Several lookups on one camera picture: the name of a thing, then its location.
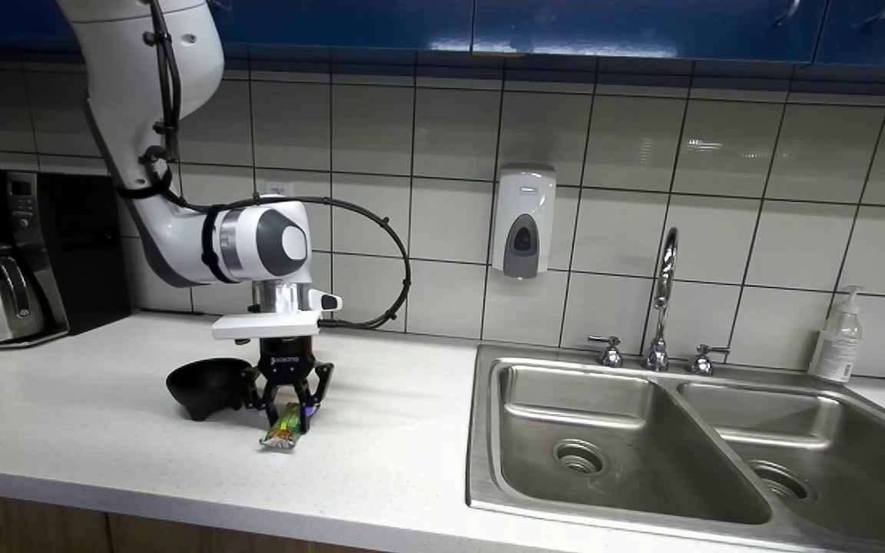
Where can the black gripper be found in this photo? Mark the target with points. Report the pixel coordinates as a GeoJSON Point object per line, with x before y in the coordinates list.
{"type": "Point", "coordinates": [291, 364]}

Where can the green candy bar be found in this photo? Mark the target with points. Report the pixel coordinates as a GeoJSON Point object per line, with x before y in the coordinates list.
{"type": "Point", "coordinates": [282, 430]}

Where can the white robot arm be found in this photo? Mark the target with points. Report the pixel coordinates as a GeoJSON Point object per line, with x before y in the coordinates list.
{"type": "Point", "coordinates": [149, 67]}

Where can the black bowl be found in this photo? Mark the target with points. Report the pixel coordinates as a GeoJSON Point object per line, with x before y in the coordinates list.
{"type": "Point", "coordinates": [214, 386]}

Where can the steel coffee maker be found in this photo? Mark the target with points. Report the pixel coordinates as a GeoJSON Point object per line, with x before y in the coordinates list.
{"type": "Point", "coordinates": [64, 236]}

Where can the white soap dispenser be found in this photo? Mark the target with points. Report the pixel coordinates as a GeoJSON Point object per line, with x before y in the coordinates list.
{"type": "Point", "coordinates": [522, 222]}

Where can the wooden lower cabinet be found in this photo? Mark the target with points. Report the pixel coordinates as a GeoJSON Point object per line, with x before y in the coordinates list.
{"type": "Point", "coordinates": [64, 531]}

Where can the chrome sink faucet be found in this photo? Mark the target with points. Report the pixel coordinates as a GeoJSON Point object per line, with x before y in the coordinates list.
{"type": "Point", "coordinates": [654, 348]}

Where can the blue upper cabinets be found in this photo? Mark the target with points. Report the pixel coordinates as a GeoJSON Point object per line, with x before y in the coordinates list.
{"type": "Point", "coordinates": [779, 33]}

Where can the stainless steel double sink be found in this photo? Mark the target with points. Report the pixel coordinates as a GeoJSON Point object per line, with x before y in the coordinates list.
{"type": "Point", "coordinates": [737, 458]}

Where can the clear soap bottle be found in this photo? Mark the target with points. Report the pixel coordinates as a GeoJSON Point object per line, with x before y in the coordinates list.
{"type": "Point", "coordinates": [840, 341]}

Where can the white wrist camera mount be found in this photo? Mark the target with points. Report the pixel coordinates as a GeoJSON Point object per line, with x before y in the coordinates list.
{"type": "Point", "coordinates": [297, 312]}

